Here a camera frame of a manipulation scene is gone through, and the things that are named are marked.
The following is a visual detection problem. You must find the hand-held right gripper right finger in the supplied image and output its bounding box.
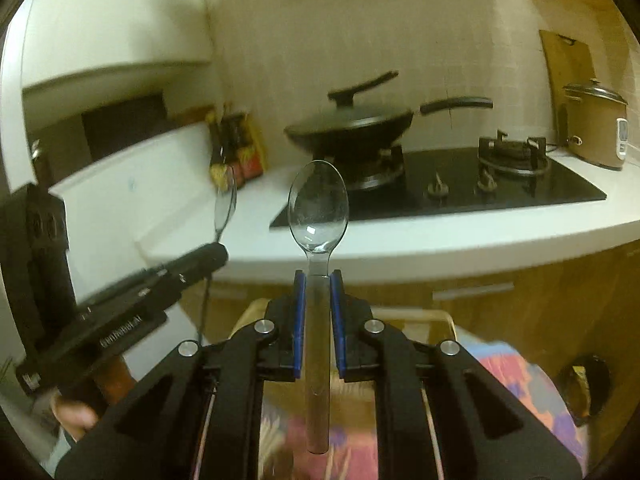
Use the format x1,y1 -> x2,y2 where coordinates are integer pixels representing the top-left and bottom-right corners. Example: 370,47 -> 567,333
330,269 -> 586,480

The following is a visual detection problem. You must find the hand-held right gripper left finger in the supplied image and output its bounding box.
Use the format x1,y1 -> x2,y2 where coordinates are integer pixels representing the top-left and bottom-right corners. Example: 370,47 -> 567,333
55,270 -> 307,480

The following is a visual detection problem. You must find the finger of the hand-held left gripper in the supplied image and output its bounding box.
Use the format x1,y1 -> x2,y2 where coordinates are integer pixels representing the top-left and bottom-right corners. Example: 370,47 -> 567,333
141,242 -> 230,307

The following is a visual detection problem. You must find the clear plastic spoon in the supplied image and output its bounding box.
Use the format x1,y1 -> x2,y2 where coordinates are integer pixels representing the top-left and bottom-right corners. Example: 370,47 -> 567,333
197,164 -> 239,346
288,159 -> 349,455

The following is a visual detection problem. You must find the tan plastic utensil basket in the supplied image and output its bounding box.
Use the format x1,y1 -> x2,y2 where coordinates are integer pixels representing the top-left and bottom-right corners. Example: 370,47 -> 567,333
230,298 -> 458,411

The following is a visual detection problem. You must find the person's left hand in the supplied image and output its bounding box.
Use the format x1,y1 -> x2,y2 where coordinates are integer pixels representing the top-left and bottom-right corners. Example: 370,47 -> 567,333
52,354 -> 137,442

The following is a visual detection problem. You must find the amber oil bottle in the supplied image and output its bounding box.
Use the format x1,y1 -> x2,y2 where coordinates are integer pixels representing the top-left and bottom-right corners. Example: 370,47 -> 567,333
225,110 -> 267,182

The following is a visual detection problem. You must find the black burner grate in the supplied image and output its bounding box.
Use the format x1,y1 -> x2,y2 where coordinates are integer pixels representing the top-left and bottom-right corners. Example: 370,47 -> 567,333
345,144 -> 407,190
477,130 -> 552,177

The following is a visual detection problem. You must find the black wok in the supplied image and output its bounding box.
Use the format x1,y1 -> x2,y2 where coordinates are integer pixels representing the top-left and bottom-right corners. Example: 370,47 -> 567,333
284,96 -> 494,161

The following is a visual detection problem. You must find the floral cloth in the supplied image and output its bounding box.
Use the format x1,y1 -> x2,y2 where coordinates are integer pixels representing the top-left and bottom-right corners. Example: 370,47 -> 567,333
260,340 -> 589,480

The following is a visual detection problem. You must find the black wok lid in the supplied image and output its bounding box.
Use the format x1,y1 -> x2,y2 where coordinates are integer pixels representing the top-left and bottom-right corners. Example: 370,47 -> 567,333
287,71 -> 415,135

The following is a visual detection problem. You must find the black glass gas stove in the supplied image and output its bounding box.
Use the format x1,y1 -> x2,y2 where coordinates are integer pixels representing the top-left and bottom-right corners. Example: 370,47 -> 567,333
270,146 -> 608,232

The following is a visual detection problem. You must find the dark round object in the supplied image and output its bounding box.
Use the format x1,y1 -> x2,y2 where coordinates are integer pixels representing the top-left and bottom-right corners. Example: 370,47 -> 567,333
557,354 -> 612,427

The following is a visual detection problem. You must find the tan rice cooker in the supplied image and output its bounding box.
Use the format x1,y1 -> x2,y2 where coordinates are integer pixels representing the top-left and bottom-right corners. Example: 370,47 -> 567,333
557,78 -> 629,171

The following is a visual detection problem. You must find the wooden cutting board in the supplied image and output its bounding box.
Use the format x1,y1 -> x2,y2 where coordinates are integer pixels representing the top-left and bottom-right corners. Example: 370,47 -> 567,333
539,30 -> 597,149

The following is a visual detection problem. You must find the metal drawer handle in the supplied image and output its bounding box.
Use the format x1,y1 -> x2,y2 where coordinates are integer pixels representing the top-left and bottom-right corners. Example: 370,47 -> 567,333
432,282 -> 516,302

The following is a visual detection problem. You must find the black power cord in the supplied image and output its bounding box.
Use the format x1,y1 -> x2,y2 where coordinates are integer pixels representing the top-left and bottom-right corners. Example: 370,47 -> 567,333
544,136 -> 585,155

